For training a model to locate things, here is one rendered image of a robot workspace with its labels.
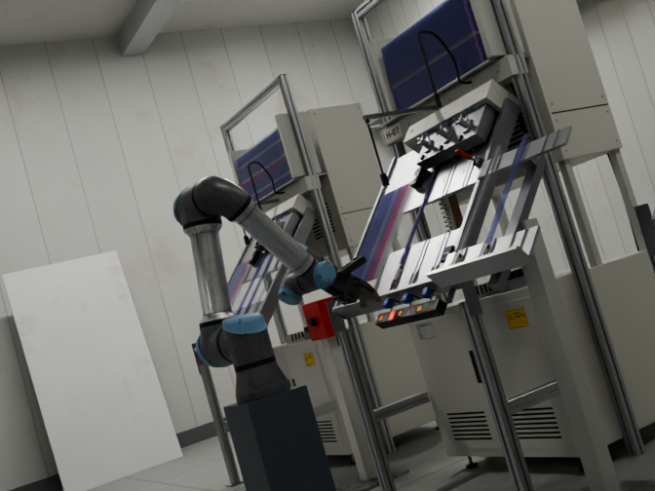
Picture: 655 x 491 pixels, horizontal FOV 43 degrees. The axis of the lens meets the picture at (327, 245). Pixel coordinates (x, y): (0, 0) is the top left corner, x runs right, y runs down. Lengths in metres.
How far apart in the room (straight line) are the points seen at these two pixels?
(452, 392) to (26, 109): 4.85
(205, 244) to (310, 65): 5.86
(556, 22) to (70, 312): 4.36
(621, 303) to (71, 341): 4.34
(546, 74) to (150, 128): 4.79
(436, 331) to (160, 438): 3.55
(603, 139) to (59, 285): 4.43
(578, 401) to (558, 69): 1.24
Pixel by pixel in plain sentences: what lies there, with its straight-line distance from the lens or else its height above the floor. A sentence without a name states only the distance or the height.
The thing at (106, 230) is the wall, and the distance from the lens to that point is 6.97.
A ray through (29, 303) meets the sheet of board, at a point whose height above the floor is 1.38.
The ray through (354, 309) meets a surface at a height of 0.71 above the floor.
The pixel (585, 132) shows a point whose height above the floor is 1.08.
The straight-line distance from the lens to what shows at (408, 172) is 3.21.
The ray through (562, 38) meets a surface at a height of 1.43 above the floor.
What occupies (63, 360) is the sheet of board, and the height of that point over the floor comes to 0.91.
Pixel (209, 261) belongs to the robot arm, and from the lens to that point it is 2.41.
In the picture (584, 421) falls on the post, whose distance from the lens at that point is 2.47.
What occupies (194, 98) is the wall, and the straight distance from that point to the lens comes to 7.55.
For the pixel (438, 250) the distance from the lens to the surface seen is 2.68.
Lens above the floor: 0.72
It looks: 4 degrees up
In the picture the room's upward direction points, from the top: 16 degrees counter-clockwise
